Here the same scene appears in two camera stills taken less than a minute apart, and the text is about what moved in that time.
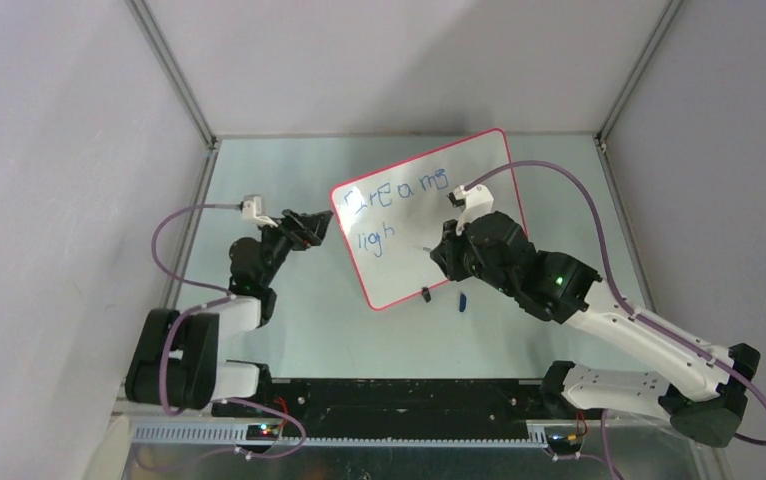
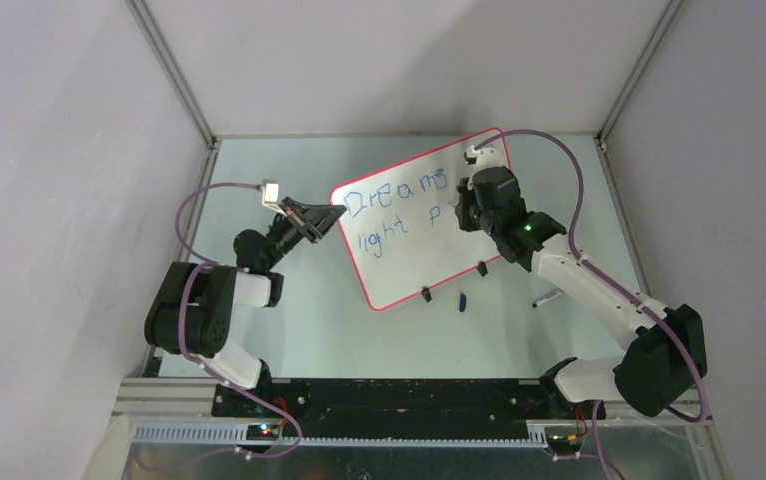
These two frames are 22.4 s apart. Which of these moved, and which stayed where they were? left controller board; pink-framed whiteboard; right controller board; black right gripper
Moved: black right gripper
Stayed: pink-framed whiteboard; right controller board; left controller board
